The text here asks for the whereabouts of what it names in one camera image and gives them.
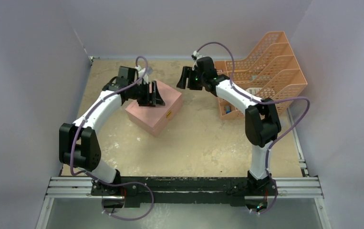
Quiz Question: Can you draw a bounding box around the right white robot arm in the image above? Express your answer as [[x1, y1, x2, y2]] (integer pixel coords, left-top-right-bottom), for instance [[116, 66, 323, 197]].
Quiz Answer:
[[177, 57, 281, 194]]

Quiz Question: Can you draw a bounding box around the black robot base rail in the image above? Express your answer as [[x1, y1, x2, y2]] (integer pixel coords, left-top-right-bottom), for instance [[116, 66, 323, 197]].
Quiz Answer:
[[91, 175, 278, 212]]

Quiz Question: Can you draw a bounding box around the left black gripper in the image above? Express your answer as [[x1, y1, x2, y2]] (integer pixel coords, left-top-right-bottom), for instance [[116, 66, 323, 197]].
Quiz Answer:
[[128, 80, 164, 106]]

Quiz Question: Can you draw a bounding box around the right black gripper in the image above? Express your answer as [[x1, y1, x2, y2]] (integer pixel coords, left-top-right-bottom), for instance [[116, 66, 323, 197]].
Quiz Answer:
[[177, 67, 206, 91]]

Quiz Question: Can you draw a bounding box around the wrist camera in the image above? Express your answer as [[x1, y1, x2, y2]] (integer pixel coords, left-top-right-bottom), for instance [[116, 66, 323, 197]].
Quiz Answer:
[[135, 65, 153, 84], [191, 50, 203, 70]]

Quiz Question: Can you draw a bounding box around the pink jewelry box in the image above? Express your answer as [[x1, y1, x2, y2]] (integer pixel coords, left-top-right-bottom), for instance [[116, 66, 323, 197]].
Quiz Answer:
[[125, 81, 183, 137]]

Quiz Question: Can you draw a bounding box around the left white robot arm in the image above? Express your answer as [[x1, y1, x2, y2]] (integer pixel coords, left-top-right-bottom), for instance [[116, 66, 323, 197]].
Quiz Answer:
[[59, 65, 166, 195]]

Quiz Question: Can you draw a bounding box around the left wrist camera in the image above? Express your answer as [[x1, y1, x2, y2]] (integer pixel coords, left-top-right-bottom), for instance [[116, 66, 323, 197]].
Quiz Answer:
[[135, 65, 153, 84]]

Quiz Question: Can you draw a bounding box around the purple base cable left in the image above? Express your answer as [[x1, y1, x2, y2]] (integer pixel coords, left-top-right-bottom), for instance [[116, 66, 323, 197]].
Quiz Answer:
[[101, 181, 155, 221]]

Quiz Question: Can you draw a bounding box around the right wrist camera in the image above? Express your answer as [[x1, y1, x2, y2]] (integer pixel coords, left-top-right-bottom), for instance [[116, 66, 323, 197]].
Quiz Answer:
[[191, 50, 203, 70]]

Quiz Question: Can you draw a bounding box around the small blue capped bottle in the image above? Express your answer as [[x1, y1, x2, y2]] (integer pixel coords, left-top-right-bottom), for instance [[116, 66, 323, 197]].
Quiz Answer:
[[224, 105, 231, 114]]

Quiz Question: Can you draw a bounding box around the orange mesh file organizer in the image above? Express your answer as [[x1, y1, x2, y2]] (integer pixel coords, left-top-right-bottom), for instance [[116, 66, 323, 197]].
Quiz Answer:
[[213, 31, 308, 121]]

